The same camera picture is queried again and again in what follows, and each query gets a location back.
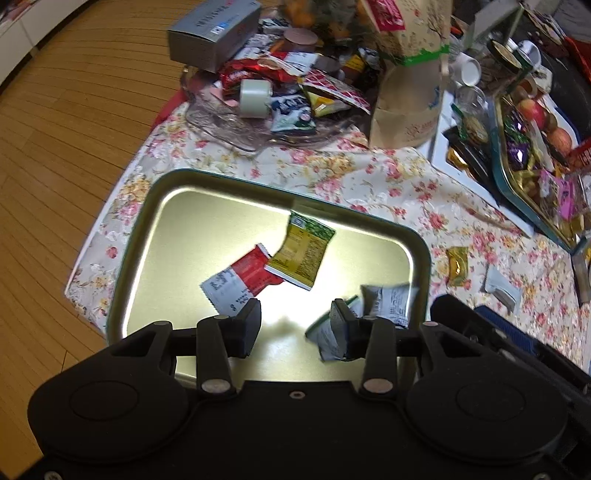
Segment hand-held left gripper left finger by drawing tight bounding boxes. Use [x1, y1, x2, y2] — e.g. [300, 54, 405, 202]
[110, 298, 262, 398]

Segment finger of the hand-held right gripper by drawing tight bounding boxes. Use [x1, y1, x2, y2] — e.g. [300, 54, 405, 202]
[429, 294, 539, 358]

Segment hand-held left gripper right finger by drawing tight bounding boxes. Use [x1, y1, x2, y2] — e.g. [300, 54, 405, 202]
[331, 298, 467, 398]

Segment green and white snack packet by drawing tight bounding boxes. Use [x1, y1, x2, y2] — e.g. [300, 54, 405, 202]
[305, 295, 365, 363]

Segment red and white snack packet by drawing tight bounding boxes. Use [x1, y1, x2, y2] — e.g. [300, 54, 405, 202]
[201, 243, 284, 318]

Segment green peas snack packet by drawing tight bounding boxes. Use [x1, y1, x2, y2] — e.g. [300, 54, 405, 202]
[264, 210, 336, 291]

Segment teal rimmed gold tin tray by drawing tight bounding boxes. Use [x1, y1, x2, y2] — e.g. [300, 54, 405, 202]
[105, 168, 432, 391]

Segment pale grey snack bar packet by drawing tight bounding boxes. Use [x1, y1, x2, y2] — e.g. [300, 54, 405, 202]
[484, 268, 522, 313]

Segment gold candy wrapper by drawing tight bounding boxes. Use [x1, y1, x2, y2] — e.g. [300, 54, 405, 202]
[445, 247, 469, 285]

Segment teal tin of sweets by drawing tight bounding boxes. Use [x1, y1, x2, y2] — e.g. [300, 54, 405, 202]
[492, 92, 591, 254]

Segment pink snack packet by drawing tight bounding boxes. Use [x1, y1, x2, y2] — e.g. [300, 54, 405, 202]
[540, 171, 579, 219]

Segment white rectangular tray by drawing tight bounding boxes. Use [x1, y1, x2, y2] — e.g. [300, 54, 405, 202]
[429, 88, 546, 237]

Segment floral tablecloth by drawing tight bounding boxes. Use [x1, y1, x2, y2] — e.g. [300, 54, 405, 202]
[65, 99, 591, 370]

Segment pile of foil wrapped candies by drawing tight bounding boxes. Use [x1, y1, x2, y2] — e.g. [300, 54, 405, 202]
[501, 108, 546, 185]

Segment red apple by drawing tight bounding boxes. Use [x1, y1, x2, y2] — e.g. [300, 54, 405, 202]
[517, 99, 548, 126]
[547, 129, 576, 161]

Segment clear glass dish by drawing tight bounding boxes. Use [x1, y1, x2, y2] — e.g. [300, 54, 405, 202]
[185, 69, 370, 152]

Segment small clear cookie jar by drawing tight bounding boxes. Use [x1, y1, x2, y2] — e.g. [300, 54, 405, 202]
[455, 85, 491, 145]

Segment blue and white snack packet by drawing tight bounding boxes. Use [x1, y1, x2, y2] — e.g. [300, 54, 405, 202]
[270, 95, 315, 133]

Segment yellow snack packet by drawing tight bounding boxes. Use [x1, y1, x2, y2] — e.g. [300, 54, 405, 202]
[302, 85, 352, 117]

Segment pale tape roll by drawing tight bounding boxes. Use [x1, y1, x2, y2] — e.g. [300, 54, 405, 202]
[239, 79, 273, 119]

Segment red checked snack packet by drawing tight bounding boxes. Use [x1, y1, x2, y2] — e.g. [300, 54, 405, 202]
[300, 69, 371, 112]

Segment brown paper bag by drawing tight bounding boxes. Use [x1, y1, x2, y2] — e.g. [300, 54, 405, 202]
[360, 0, 451, 148]

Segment white cup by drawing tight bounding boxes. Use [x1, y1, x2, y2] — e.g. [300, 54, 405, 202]
[450, 53, 483, 87]

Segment grey cardboard box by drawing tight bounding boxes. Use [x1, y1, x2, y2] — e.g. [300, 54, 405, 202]
[167, 0, 262, 73]

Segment red packet on paper bag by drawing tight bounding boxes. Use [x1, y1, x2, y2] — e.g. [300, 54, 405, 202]
[362, 0, 408, 31]

